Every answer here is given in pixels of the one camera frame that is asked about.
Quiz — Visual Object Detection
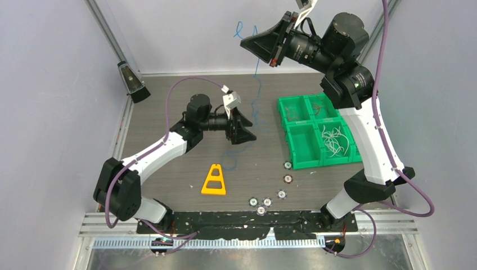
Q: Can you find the blue poker chip bottom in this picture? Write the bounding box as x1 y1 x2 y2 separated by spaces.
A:
256 206 267 216

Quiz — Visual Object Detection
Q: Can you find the blue poker chip middle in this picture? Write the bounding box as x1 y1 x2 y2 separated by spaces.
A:
262 197 273 208

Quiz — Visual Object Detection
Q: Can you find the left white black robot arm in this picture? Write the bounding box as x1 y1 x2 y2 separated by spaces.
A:
93 92 257 233

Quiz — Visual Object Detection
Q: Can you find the brown poker chip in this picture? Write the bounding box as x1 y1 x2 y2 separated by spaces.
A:
283 174 293 184

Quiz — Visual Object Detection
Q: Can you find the aluminium front rail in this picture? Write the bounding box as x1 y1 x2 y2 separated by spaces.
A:
79 210 418 249

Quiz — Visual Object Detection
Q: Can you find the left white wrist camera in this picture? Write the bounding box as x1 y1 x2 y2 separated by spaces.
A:
221 85 241 120

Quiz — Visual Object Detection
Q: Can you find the yellow triangular plastic piece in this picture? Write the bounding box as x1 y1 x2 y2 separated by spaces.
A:
201 164 227 196

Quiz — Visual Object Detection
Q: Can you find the pink wire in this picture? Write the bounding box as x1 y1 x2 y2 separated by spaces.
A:
285 106 304 122

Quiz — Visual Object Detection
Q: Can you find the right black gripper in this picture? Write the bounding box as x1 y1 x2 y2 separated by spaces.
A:
240 11 339 74

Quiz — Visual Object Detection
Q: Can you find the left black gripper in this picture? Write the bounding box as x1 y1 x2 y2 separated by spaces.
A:
200 107 257 145

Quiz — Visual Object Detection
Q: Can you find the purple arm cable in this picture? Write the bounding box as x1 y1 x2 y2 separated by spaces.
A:
104 76 232 255
323 0 435 259

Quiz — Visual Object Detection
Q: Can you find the black corner-mounted lamp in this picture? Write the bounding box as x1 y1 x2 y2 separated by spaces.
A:
117 61 151 104

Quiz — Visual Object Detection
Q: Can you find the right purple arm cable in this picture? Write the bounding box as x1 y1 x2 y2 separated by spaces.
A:
323 0 435 259

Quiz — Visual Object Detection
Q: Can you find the blue wire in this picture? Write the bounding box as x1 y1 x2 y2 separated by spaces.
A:
222 20 270 172

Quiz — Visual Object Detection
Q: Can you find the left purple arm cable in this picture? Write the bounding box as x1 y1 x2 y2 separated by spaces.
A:
104 76 232 255

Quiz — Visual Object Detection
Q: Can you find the green six-compartment bin tray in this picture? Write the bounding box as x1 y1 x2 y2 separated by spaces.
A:
277 93 362 170

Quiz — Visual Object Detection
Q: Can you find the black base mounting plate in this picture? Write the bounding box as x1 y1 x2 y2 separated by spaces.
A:
137 210 358 240

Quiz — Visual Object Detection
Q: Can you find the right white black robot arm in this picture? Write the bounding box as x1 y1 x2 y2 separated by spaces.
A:
240 11 415 231

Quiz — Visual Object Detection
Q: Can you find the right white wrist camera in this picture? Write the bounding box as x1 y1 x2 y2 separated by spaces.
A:
294 0 317 29

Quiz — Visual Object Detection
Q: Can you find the blue poker chip right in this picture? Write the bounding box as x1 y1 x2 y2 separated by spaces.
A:
276 190 287 200

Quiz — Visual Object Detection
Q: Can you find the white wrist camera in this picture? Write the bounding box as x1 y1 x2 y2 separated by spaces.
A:
221 85 241 120
294 0 317 29

